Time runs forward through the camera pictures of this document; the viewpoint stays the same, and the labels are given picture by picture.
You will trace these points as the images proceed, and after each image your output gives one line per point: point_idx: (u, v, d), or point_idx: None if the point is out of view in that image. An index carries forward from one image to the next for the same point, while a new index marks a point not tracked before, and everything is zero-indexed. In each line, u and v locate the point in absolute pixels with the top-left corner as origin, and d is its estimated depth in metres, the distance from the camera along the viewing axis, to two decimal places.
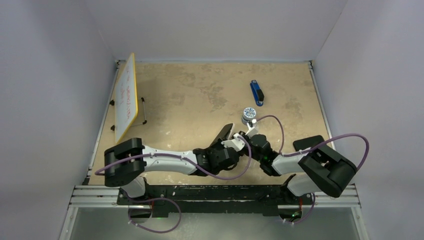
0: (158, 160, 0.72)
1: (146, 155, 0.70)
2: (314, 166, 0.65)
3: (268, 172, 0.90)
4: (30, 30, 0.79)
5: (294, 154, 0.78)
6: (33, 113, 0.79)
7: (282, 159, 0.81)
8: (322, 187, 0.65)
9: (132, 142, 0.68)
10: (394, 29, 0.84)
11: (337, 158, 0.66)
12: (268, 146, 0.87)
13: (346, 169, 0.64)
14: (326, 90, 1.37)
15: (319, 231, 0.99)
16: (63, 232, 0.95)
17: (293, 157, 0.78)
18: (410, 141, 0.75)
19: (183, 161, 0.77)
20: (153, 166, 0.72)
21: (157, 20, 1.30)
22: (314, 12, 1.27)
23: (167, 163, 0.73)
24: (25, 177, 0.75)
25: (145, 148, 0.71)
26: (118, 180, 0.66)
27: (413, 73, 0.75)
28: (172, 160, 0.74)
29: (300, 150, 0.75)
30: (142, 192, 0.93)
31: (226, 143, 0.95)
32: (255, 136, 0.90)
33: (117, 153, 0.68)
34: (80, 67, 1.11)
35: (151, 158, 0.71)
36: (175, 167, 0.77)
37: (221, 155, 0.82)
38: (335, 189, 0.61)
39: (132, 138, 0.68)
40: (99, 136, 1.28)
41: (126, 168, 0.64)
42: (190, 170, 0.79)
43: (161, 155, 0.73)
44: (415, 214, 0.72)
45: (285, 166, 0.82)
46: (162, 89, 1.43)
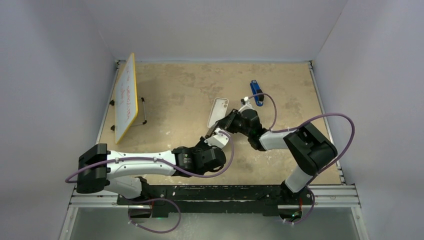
0: (125, 165, 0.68)
1: (110, 161, 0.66)
2: (297, 143, 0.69)
3: (254, 145, 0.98)
4: (30, 32, 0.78)
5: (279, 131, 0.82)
6: (32, 114, 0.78)
7: (270, 135, 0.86)
8: (301, 163, 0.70)
9: (98, 148, 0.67)
10: (394, 31, 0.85)
11: (321, 140, 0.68)
12: (256, 120, 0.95)
13: (327, 151, 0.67)
14: (327, 90, 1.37)
15: (319, 231, 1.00)
16: (63, 232, 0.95)
17: (279, 134, 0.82)
18: (411, 143, 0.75)
19: (157, 163, 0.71)
20: (121, 171, 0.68)
21: (157, 19, 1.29)
22: (315, 12, 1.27)
23: (136, 167, 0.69)
24: (26, 179, 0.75)
25: (111, 153, 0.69)
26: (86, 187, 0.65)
27: (412, 76, 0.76)
28: (142, 163, 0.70)
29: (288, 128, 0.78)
30: (139, 193, 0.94)
31: (209, 140, 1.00)
32: (247, 110, 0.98)
33: (85, 160, 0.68)
34: (79, 66, 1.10)
35: (116, 163, 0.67)
36: (150, 170, 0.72)
37: (207, 156, 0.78)
38: (312, 167, 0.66)
39: (97, 143, 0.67)
40: (99, 136, 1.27)
41: (88, 176, 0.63)
42: (169, 172, 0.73)
43: (127, 159, 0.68)
44: (414, 215, 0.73)
45: (270, 142, 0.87)
46: (163, 89, 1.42)
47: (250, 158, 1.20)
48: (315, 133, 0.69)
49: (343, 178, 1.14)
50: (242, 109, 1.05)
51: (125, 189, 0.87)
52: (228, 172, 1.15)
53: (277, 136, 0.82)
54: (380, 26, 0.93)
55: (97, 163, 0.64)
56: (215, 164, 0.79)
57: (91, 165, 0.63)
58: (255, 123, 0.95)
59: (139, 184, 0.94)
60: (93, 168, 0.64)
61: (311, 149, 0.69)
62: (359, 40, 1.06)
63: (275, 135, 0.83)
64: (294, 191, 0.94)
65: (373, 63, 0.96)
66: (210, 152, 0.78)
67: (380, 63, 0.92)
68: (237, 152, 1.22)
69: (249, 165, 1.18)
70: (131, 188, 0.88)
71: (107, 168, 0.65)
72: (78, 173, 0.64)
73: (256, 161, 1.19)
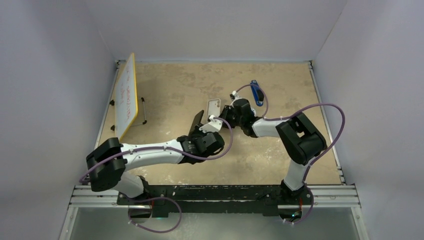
0: (140, 154, 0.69)
1: (125, 153, 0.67)
2: (288, 131, 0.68)
3: (246, 132, 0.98)
4: (30, 32, 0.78)
5: (273, 120, 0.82)
6: (32, 115, 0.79)
7: (263, 122, 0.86)
8: (290, 152, 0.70)
9: (110, 142, 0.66)
10: (394, 31, 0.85)
11: (312, 130, 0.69)
12: (247, 107, 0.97)
13: (317, 142, 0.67)
14: (327, 90, 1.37)
15: (319, 231, 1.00)
16: (63, 232, 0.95)
17: (272, 122, 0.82)
18: (410, 143, 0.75)
19: (167, 151, 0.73)
20: (136, 161, 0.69)
21: (157, 19, 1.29)
22: (314, 12, 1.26)
23: (149, 156, 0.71)
24: (25, 179, 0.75)
25: (124, 146, 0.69)
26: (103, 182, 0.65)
27: (411, 76, 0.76)
28: (155, 152, 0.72)
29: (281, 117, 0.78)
30: (142, 191, 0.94)
31: (204, 127, 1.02)
32: (237, 100, 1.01)
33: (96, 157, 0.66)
34: (79, 66, 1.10)
35: (131, 154, 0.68)
36: (161, 158, 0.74)
37: (208, 140, 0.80)
38: (301, 155, 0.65)
39: (109, 138, 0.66)
40: (99, 136, 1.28)
41: (107, 169, 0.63)
42: (177, 158, 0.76)
43: (141, 149, 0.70)
44: (413, 215, 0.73)
45: (263, 129, 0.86)
46: (163, 89, 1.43)
47: (250, 157, 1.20)
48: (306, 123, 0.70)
49: (343, 178, 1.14)
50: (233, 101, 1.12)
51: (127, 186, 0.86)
52: (228, 172, 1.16)
53: (271, 124, 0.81)
54: (380, 26, 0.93)
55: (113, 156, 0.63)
56: (217, 147, 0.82)
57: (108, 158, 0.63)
58: (246, 110, 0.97)
59: (142, 183, 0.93)
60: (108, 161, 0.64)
61: (301, 137, 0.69)
62: (359, 40, 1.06)
63: (268, 123, 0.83)
64: (293, 189, 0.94)
65: (373, 62, 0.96)
66: (210, 136, 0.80)
67: (380, 63, 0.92)
68: (237, 152, 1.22)
69: (249, 165, 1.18)
70: (134, 186, 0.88)
71: (123, 160, 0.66)
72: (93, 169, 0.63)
73: (256, 161, 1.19)
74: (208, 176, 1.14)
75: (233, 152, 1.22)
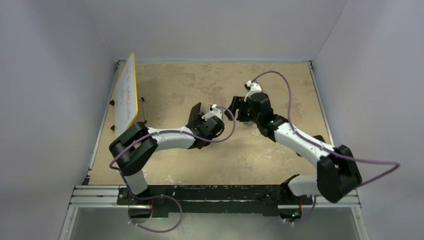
0: (164, 136, 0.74)
1: (153, 134, 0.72)
2: (333, 172, 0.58)
3: (265, 132, 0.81)
4: (30, 32, 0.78)
5: (312, 143, 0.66)
6: (32, 115, 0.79)
7: (293, 136, 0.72)
8: (322, 186, 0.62)
9: (137, 126, 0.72)
10: (395, 30, 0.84)
11: (353, 172, 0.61)
12: (267, 103, 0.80)
13: (354, 184, 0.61)
14: (327, 90, 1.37)
15: (319, 231, 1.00)
16: (63, 232, 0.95)
17: (307, 144, 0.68)
18: (411, 143, 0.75)
19: (182, 135, 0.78)
20: (162, 142, 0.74)
21: (157, 19, 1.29)
22: (315, 12, 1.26)
23: (172, 138, 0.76)
24: (25, 179, 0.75)
25: (150, 129, 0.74)
26: (136, 164, 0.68)
27: (412, 76, 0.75)
28: (174, 134, 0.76)
29: (321, 144, 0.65)
30: (144, 188, 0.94)
31: (206, 116, 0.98)
32: (255, 94, 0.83)
33: (124, 141, 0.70)
34: (79, 66, 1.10)
35: (158, 135, 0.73)
36: (179, 141, 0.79)
37: (210, 123, 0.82)
38: (336, 198, 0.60)
39: (135, 122, 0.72)
40: (99, 136, 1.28)
41: (139, 151, 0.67)
42: (189, 142, 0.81)
43: (165, 131, 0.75)
44: (414, 215, 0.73)
45: (289, 142, 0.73)
46: (163, 89, 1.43)
47: (250, 158, 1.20)
48: (352, 163, 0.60)
49: None
50: (249, 94, 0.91)
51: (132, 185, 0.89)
52: (228, 171, 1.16)
53: (306, 149, 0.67)
54: (381, 26, 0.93)
55: (145, 136, 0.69)
56: (219, 129, 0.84)
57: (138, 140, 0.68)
58: (264, 107, 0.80)
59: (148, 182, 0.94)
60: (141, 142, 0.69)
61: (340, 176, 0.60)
62: (359, 40, 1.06)
63: (301, 143, 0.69)
64: (296, 194, 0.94)
65: (374, 62, 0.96)
66: (211, 119, 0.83)
67: (380, 63, 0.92)
68: (237, 152, 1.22)
69: (249, 165, 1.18)
70: (141, 183, 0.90)
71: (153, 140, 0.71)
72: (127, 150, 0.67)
73: (256, 161, 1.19)
74: (208, 176, 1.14)
75: (233, 152, 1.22)
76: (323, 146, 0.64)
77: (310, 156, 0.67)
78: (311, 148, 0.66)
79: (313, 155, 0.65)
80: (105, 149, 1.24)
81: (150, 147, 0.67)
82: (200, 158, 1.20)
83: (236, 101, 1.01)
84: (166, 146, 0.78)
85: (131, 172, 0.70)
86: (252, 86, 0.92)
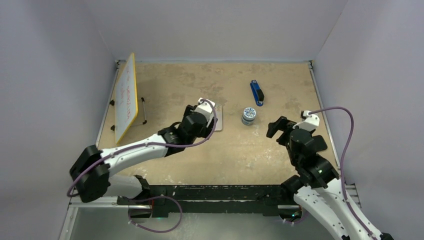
0: (122, 156, 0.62)
1: (106, 158, 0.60)
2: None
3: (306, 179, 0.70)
4: (31, 32, 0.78)
5: (362, 225, 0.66)
6: (32, 114, 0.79)
7: (341, 206, 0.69)
8: None
9: (88, 150, 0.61)
10: (395, 31, 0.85)
11: None
12: (312, 145, 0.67)
13: None
14: (326, 90, 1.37)
15: (319, 231, 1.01)
16: (63, 232, 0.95)
17: (356, 223, 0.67)
18: (411, 142, 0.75)
19: (150, 147, 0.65)
20: (120, 163, 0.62)
21: (157, 19, 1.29)
22: (315, 12, 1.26)
23: (134, 156, 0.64)
24: (25, 178, 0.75)
25: (104, 151, 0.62)
26: (95, 189, 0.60)
27: (411, 76, 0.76)
28: (137, 150, 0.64)
29: (371, 230, 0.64)
30: (140, 190, 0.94)
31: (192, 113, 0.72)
32: (297, 130, 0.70)
33: (79, 167, 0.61)
34: (79, 66, 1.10)
35: (113, 157, 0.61)
36: (147, 155, 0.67)
37: (187, 125, 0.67)
38: None
39: (86, 147, 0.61)
40: (99, 136, 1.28)
41: (90, 181, 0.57)
42: (162, 152, 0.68)
43: (123, 150, 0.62)
44: (414, 215, 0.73)
45: (333, 205, 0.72)
46: (163, 89, 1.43)
47: (250, 158, 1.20)
48: None
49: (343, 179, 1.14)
50: (301, 124, 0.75)
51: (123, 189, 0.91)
52: (228, 172, 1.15)
53: (353, 227, 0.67)
54: (380, 26, 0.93)
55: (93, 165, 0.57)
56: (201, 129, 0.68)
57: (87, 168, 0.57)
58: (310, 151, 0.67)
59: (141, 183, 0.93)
60: (90, 170, 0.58)
61: None
62: (359, 40, 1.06)
63: (348, 217, 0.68)
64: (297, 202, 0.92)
65: (374, 63, 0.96)
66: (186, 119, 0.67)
67: (380, 63, 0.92)
68: (237, 152, 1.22)
69: (249, 165, 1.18)
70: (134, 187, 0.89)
71: (105, 165, 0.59)
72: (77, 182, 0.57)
73: (257, 161, 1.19)
74: (208, 176, 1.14)
75: (233, 152, 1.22)
76: (374, 235, 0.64)
77: (351, 233, 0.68)
78: (359, 230, 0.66)
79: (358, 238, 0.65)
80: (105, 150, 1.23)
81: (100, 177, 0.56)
82: (201, 158, 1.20)
83: (282, 123, 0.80)
84: (134, 162, 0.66)
85: (97, 195, 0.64)
86: (309, 117, 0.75)
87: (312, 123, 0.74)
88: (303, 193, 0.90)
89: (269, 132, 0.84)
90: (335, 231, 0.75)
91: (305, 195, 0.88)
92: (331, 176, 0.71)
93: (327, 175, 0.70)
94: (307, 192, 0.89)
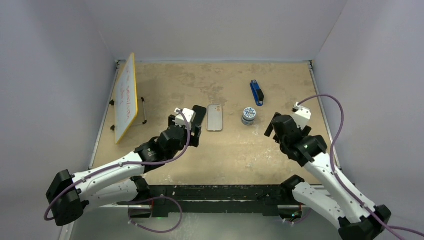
0: (94, 180, 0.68)
1: (77, 183, 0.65)
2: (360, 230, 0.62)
3: (295, 156, 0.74)
4: (30, 32, 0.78)
5: (353, 197, 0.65)
6: (32, 114, 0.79)
7: (331, 179, 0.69)
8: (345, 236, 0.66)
9: (61, 176, 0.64)
10: (395, 31, 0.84)
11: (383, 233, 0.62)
12: (292, 124, 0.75)
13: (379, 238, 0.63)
14: (326, 90, 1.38)
15: (319, 231, 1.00)
16: (63, 232, 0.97)
17: (347, 195, 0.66)
18: (411, 142, 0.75)
19: (125, 167, 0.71)
20: (92, 187, 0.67)
21: (157, 19, 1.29)
22: (315, 12, 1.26)
23: (106, 178, 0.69)
24: (25, 178, 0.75)
25: (76, 176, 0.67)
26: (69, 214, 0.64)
27: (411, 75, 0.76)
28: (111, 171, 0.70)
29: (364, 202, 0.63)
30: (135, 194, 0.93)
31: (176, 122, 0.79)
32: (278, 116, 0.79)
33: (52, 193, 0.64)
34: (79, 66, 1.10)
35: (84, 182, 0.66)
36: (124, 175, 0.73)
37: (162, 141, 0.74)
38: None
39: (58, 173, 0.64)
40: (99, 136, 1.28)
41: (63, 205, 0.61)
42: (139, 170, 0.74)
43: (95, 174, 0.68)
44: (414, 215, 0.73)
45: (323, 181, 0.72)
46: (163, 89, 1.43)
47: (250, 158, 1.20)
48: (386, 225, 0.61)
49: None
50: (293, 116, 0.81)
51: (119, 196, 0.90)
52: (228, 172, 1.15)
53: (344, 200, 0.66)
54: (380, 26, 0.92)
55: (65, 190, 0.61)
56: (177, 144, 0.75)
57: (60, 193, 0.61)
58: (292, 130, 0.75)
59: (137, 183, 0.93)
60: (63, 195, 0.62)
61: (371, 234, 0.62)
62: (359, 40, 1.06)
63: (338, 190, 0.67)
64: (296, 200, 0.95)
65: (374, 63, 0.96)
66: (162, 136, 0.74)
67: (380, 63, 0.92)
68: (237, 152, 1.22)
69: (249, 165, 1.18)
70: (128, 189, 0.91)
71: (77, 190, 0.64)
72: (51, 206, 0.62)
73: (256, 161, 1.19)
74: (208, 176, 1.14)
75: (233, 152, 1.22)
76: (366, 205, 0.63)
77: (345, 206, 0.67)
78: (350, 202, 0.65)
79: (351, 210, 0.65)
80: (105, 150, 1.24)
81: (71, 201, 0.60)
82: (201, 158, 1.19)
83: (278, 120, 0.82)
84: (108, 184, 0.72)
85: (73, 218, 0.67)
86: (299, 110, 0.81)
87: (302, 116, 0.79)
88: (300, 188, 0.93)
89: (267, 130, 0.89)
90: (331, 214, 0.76)
91: (302, 189, 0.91)
92: (318, 151, 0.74)
93: (314, 151, 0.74)
94: (305, 187, 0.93)
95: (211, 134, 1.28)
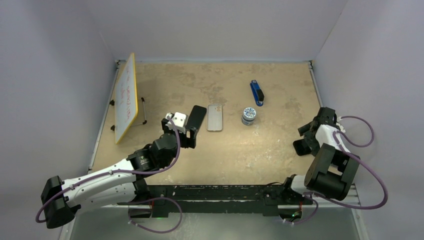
0: (83, 187, 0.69)
1: (66, 190, 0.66)
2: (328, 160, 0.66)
3: (314, 126, 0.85)
4: (30, 32, 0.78)
5: (334, 139, 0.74)
6: (32, 114, 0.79)
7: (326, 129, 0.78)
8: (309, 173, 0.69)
9: (52, 182, 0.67)
10: (394, 32, 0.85)
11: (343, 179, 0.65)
12: (331, 112, 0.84)
13: (337, 186, 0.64)
14: (326, 90, 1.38)
15: (319, 232, 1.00)
16: (63, 232, 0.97)
17: (330, 138, 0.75)
18: (411, 142, 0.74)
19: (115, 175, 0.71)
20: (80, 194, 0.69)
21: (157, 19, 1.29)
22: (315, 12, 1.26)
23: (95, 186, 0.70)
24: (24, 179, 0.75)
25: (65, 183, 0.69)
26: (58, 219, 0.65)
27: (411, 76, 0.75)
28: (101, 179, 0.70)
29: (341, 142, 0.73)
30: (132, 194, 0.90)
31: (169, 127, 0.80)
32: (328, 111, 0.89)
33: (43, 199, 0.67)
34: (79, 66, 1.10)
35: (73, 190, 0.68)
36: (115, 184, 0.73)
37: (155, 148, 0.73)
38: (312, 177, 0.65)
39: (50, 178, 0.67)
40: (99, 136, 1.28)
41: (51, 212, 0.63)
42: (130, 178, 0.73)
43: (85, 181, 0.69)
44: (414, 215, 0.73)
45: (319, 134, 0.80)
46: (163, 89, 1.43)
47: (250, 158, 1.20)
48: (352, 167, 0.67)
49: None
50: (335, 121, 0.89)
51: (118, 196, 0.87)
52: (228, 171, 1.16)
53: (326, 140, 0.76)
54: (380, 25, 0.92)
55: (54, 197, 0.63)
56: (169, 153, 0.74)
57: (50, 199, 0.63)
58: (327, 116, 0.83)
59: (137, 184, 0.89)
60: (52, 202, 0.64)
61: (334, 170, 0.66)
62: (359, 40, 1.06)
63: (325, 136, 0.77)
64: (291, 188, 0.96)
65: (373, 63, 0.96)
66: (155, 143, 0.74)
67: (380, 63, 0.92)
68: (237, 152, 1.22)
69: (249, 165, 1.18)
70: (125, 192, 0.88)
71: (64, 197, 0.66)
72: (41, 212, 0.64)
73: (257, 160, 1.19)
74: (208, 176, 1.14)
75: (233, 152, 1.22)
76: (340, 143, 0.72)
77: None
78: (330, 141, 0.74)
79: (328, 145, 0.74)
80: (105, 150, 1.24)
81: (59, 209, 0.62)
82: (201, 158, 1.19)
83: None
84: (98, 191, 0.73)
85: (63, 223, 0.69)
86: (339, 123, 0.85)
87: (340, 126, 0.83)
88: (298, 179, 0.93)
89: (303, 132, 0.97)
90: None
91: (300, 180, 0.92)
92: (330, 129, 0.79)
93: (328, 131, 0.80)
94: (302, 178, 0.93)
95: (211, 134, 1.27)
